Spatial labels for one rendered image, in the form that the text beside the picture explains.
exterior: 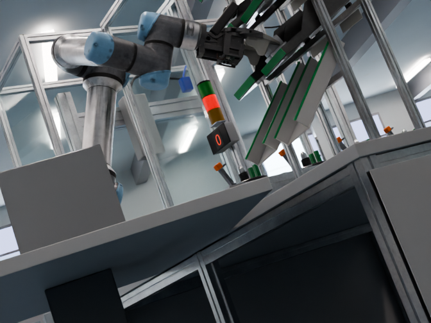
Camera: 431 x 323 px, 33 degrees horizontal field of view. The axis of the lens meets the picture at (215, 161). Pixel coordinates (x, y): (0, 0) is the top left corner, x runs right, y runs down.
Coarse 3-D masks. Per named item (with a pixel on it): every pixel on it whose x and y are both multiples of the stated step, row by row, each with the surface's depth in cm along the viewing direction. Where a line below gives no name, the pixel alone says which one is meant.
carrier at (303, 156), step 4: (316, 140) 238; (320, 148) 237; (316, 152) 241; (304, 156) 239; (312, 156) 243; (316, 156) 241; (320, 156) 241; (324, 156) 236; (304, 160) 238; (308, 160) 239; (312, 160) 243; (320, 160) 240; (324, 160) 236; (304, 164) 239; (308, 164) 238; (312, 164) 232; (316, 164) 233
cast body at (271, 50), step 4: (276, 36) 193; (280, 40) 193; (272, 44) 192; (280, 44) 193; (284, 44) 193; (268, 48) 192; (272, 48) 191; (276, 48) 192; (268, 52) 193; (272, 52) 192; (268, 56) 192; (272, 56) 191; (268, 60) 193; (276, 64) 192
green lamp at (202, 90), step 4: (200, 84) 254; (204, 84) 253; (208, 84) 254; (200, 88) 254; (204, 88) 253; (208, 88) 253; (212, 88) 254; (200, 92) 254; (204, 92) 253; (208, 92) 253; (212, 92) 253; (204, 96) 253
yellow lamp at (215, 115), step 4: (216, 108) 251; (220, 108) 253; (208, 112) 252; (212, 112) 251; (216, 112) 251; (220, 112) 252; (208, 116) 253; (212, 116) 251; (216, 116) 251; (220, 116) 251; (212, 120) 251; (216, 120) 250; (220, 120) 251; (212, 124) 252
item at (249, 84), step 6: (300, 12) 210; (282, 24) 207; (276, 30) 206; (282, 30) 206; (282, 36) 206; (264, 60) 216; (258, 66) 215; (264, 66) 200; (258, 72) 199; (252, 78) 198; (258, 78) 198; (264, 78) 213; (246, 84) 201; (252, 84) 212; (240, 90) 206; (246, 90) 204; (240, 96) 207
